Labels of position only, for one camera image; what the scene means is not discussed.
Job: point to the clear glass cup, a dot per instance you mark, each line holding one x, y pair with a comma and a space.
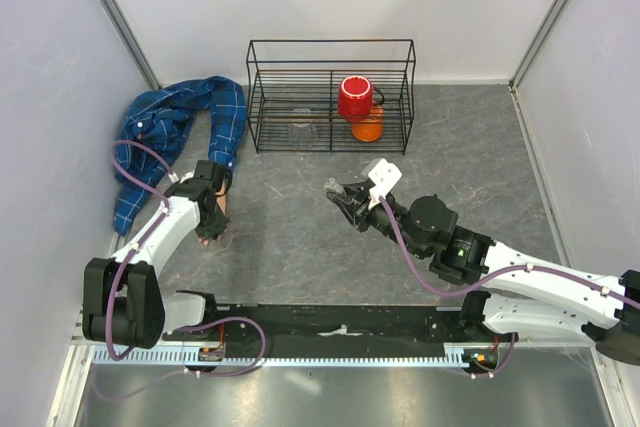
302, 131

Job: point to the red ceramic mug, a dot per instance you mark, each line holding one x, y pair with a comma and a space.
356, 98

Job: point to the mannequin hand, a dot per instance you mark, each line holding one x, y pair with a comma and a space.
222, 204

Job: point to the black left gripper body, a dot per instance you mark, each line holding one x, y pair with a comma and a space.
212, 224

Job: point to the orange cup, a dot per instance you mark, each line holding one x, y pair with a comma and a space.
369, 129

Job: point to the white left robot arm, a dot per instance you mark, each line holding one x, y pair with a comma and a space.
122, 301

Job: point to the aluminium corner post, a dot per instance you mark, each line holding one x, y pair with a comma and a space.
130, 42
538, 42

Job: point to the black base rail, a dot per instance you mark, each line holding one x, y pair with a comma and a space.
341, 331

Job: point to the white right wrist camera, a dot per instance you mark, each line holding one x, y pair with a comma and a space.
380, 178

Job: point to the aluminium left corner post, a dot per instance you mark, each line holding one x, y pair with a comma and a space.
130, 42

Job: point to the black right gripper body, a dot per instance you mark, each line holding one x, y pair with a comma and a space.
376, 216

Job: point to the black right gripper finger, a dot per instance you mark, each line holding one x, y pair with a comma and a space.
360, 188
349, 206

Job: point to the black wire rack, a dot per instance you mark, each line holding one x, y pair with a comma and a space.
284, 74

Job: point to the blue plaid shirt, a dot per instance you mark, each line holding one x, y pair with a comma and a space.
155, 130

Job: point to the glitter nail polish bottle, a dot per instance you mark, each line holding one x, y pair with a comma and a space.
332, 187

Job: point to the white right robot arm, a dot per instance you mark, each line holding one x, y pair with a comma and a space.
503, 290

